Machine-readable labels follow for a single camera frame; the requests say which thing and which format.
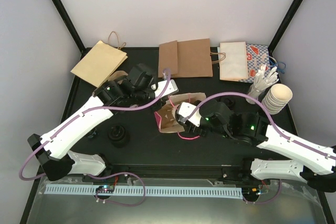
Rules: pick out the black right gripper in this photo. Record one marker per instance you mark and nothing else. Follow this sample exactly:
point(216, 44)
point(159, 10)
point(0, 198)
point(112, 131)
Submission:
point(191, 127)

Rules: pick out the cake print paper bag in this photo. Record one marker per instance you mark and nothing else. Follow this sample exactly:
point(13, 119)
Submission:
point(166, 116)

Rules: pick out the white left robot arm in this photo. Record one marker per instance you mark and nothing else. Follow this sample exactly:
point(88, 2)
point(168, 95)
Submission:
point(53, 149)

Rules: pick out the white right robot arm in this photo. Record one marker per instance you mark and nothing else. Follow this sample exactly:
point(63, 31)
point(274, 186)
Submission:
point(305, 162)

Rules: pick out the brown pulp cup carrier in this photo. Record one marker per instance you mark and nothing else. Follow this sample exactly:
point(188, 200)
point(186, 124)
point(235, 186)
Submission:
point(116, 77)

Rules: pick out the stack of black lids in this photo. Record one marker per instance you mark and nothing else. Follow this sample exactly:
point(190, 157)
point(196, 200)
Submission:
point(118, 135)

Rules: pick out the white plastic cutlery bunch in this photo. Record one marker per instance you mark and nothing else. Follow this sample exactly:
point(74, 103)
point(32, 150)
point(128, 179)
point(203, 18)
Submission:
point(262, 81)

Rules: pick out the white paper bag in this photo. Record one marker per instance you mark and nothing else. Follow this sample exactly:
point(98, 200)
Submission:
point(232, 61)

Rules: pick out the brown kraft paper bag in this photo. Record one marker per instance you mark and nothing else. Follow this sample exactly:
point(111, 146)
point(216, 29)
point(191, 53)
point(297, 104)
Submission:
point(186, 59)

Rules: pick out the stack of paper cups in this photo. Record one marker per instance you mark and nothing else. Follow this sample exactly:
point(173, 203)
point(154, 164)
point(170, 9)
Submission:
point(277, 98)

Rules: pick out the red blue patterned bag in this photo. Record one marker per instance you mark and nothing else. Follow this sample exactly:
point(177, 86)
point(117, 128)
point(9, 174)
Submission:
point(258, 55)

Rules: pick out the tan paper bag with handles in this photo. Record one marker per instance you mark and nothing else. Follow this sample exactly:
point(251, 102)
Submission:
point(100, 62)

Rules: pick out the white perforated front rail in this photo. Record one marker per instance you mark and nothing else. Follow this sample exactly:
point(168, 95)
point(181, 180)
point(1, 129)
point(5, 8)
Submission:
point(139, 191)

